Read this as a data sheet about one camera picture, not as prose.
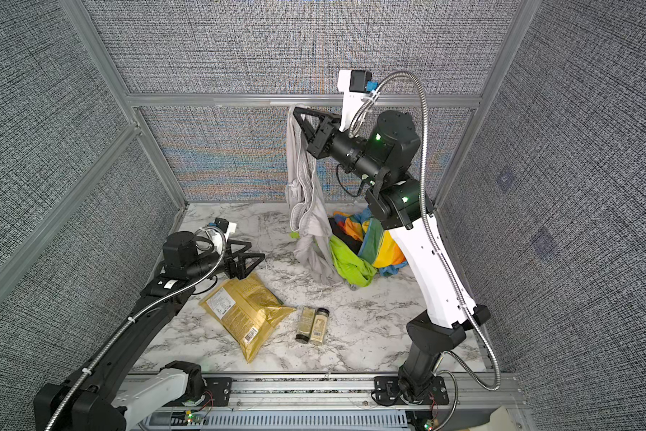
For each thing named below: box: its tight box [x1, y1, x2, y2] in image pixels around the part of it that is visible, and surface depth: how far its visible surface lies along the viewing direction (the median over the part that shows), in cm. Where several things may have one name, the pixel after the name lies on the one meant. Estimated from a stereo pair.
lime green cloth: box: [288, 230, 377, 288], surface depth 85 cm
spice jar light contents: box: [310, 307, 331, 345], surface depth 83 cm
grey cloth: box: [285, 106, 347, 287], surface depth 64 cm
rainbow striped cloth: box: [331, 206, 409, 277], surface depth 88 cm
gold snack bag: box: [199, 272, 297, 363], surface depth 83 cm
